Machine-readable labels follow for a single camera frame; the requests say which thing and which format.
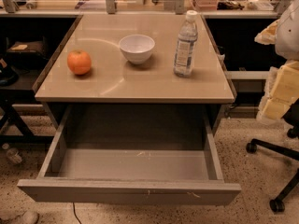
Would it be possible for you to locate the clear plastic water bottle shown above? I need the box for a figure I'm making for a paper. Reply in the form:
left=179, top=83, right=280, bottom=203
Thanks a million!
left=174, top=10, right=198, bottom=77

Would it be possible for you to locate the grey top drawer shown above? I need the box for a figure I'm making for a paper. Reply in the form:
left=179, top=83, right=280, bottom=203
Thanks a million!
left=18, top=104, right=241, bottom=205

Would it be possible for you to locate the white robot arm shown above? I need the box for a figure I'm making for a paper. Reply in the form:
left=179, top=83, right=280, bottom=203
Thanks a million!
left=254, top=0, right=299, bottom=124

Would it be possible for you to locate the orange fruit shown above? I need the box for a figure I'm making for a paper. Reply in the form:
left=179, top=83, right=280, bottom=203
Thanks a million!
left=67, top=49, right=92, bottom=76

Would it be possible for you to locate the white bowl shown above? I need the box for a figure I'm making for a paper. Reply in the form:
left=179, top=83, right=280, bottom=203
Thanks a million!
left=119, top=35, right=155, bottom=64

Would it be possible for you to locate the white shoe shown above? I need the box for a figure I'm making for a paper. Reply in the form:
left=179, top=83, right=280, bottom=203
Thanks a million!
left=0, top=211, right=39, bottom=224

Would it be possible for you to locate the black office chair base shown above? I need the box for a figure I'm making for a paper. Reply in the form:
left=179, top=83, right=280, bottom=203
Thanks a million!
left=245, top=98, right=299, bottom=214

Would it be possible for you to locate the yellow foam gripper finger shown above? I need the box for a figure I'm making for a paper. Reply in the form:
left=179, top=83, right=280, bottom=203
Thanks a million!
left=255, top=19, right=299, bottom=121

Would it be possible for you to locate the grey drawer cabinet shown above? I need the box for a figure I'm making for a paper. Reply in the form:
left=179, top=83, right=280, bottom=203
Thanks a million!
left=32, top=13, right=237, bottom=135

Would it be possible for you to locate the black floor cable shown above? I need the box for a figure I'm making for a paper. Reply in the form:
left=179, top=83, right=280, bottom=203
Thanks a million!
left=72, top=202, right=82, bottom=224

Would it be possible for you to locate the black side table frame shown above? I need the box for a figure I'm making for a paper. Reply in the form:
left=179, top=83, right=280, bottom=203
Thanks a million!
left=0, top=35, right=55, bottom=147

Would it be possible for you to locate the small bottle on floor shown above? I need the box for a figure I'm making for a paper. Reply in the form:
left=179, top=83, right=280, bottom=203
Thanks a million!
left=2, top=143, right=22, bottom=165

